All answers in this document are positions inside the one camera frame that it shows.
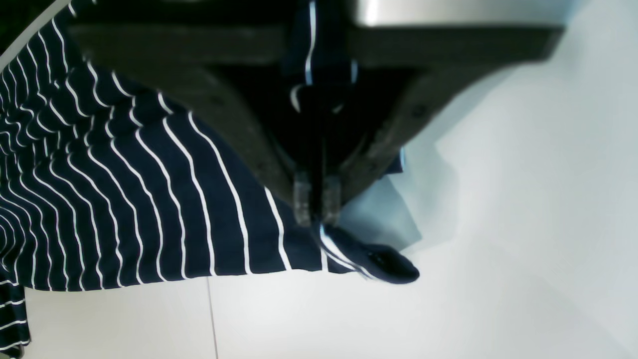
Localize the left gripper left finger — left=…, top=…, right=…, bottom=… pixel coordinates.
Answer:
left=69, top=23, right=312, bottom=226

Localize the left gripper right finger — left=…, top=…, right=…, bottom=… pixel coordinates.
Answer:
left=324, top=25, right=565, bottom=223

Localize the navy white striped T-shirt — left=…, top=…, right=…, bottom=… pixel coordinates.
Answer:
left=1, top=0, right=420, bottom=359

